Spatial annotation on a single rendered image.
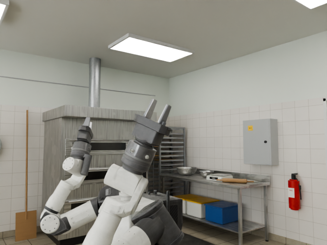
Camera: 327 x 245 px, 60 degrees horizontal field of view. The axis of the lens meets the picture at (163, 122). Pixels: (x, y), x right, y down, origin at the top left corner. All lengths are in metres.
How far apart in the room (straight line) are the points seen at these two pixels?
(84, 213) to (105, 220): 0.55
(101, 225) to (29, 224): 4.32
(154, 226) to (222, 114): 4.51
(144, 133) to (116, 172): 0.14
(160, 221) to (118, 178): 0.23
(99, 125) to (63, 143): 0.61
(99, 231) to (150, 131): 0.31
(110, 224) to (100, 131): 3.76
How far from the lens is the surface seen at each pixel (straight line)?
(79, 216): 1.38
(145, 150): 0.81
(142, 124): 0.83
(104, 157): 4.57
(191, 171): 5.26
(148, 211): 0.98
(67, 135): 4.36
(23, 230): 5.13
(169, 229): 1.00
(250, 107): 5.00
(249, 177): 4.92
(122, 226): 1.10
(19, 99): 5.28
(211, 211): 4.79
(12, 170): 5.23
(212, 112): 5.55
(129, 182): 0.84
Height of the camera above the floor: 1.46
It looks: 4 degrees up
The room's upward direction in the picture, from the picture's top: straight up
